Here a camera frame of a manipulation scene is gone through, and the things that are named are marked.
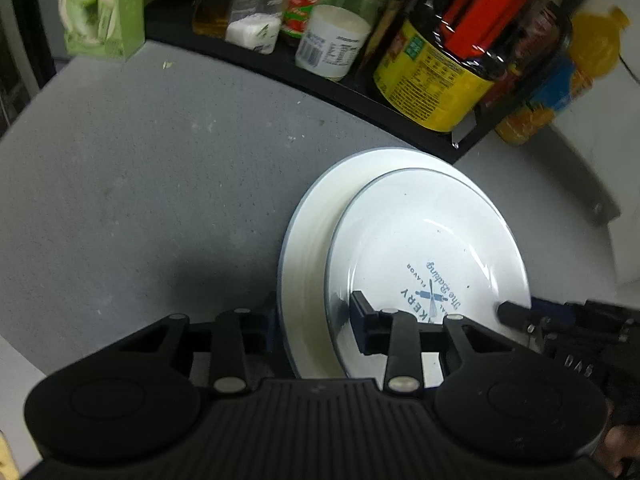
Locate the white plate blue rim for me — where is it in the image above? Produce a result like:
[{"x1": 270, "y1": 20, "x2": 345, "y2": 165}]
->
[{"x1": 278, "y1": 148, "x2": 503, "y2": 383}]

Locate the small white bakery plate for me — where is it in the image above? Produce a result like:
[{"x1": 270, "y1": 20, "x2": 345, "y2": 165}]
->
[{"x1": 324, "y1": 168, "x2": 530, "y2": 380}]

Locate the person's right hand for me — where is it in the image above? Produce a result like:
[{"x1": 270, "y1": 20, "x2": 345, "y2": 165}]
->
[{"x1": 594, "y1": 425, "x2": 640, "y2": 478}]

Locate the red can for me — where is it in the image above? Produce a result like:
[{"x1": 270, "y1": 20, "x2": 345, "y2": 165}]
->
[{"x1": 480, "y1": 58, "x2": 525, "y2": 110}]

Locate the soy sauce bottle yellow label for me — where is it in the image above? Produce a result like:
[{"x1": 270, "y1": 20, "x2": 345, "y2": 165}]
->
[{"x1": 372, "y1": 0, "x2": 574, "y2": 134}]

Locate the black storage rack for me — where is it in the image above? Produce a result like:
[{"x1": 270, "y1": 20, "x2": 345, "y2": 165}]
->
[{"x1": 144, "y1": 0, "x2": 570, "y2": 164}]

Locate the orange juice bottle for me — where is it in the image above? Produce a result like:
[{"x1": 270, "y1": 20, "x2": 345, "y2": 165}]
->
[{"x1": 495, "y1": 6, "x2": 631, "y2": 145}]

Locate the white lid spice jar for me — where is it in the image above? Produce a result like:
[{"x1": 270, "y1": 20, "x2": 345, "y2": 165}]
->
[{"x1": 295, "y1": 0, "x2": 385, "y2": 81}]

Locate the clear salt shaker jar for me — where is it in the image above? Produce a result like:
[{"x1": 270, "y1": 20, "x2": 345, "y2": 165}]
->
[{"x1": 224, "y1": 0, "x2": 288, "y2": 55}]

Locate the green tissue carton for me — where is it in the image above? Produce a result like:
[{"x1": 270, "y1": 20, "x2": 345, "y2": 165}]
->
[{"x1": 58, "y1": 0, "x2": 144, "y2": 60}]

